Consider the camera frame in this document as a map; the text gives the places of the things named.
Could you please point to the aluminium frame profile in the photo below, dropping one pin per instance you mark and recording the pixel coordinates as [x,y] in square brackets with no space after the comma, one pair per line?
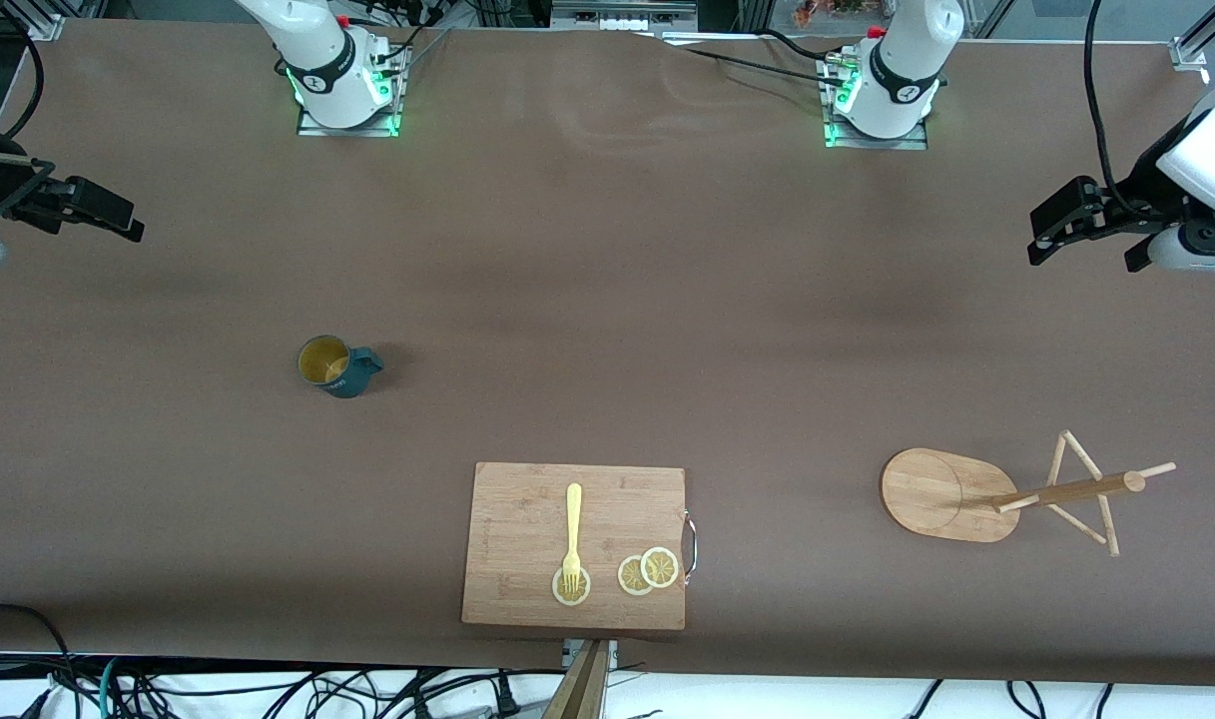
[1206,45]
[38,18]

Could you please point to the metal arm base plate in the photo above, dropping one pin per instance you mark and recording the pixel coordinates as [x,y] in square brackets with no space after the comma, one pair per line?
[911,142]
[312,130]

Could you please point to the teal cup yellow inside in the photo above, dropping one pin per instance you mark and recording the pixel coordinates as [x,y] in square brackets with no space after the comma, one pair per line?
[352,377]

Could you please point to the yellow plastic fork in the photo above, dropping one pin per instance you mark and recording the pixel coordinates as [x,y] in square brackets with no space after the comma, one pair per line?
[573,519]

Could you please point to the metal bracket with brown pole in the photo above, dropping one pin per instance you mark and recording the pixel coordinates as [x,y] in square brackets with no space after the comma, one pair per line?
[582,689]

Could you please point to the bamboo cutting board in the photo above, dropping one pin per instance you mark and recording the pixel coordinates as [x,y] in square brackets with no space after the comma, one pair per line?
[527,529]

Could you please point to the lemon slice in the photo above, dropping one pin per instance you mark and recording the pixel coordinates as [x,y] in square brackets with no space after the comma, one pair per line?
[660,566]
[629,579]
[559,594]

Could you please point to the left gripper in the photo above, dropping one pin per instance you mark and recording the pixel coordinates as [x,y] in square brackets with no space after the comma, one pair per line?
[1142,196]

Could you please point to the red packet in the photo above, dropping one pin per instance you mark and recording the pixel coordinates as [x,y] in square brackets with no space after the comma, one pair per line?
[827,12]

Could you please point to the wooden cup rack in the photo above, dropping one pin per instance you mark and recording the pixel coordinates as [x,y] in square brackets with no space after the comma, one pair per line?
[936,494]

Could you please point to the grey power strip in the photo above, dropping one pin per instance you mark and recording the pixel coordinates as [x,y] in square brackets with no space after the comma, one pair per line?
[622,15]

